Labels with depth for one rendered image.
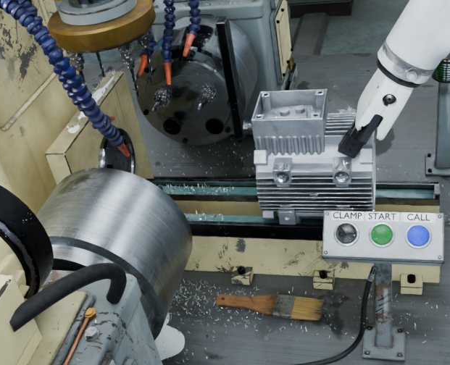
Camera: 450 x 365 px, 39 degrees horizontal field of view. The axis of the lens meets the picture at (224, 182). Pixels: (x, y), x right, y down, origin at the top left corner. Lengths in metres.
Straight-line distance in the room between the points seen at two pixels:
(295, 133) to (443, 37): 0.30
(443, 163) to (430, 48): 0.60
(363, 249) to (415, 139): 0.72
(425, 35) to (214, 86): 0.57
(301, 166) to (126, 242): 0.35
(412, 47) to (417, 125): 0.75
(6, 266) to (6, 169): 0.54
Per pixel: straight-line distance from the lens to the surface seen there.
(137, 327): 0.84
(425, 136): 1.64
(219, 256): 1.27
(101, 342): 0.75
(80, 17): 1.07
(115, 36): 1.05
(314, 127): 1.07
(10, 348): 0.64
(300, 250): 1.22
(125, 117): 1.34
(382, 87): 0.97
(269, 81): 1.60
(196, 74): 1.37
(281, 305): 1.21
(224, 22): 1.20
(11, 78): 1.23
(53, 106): 1.33
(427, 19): 0.93
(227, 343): 1.18
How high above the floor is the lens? 1.70
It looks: 36 degrees down
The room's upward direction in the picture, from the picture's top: 11 degrees counter-clockwise
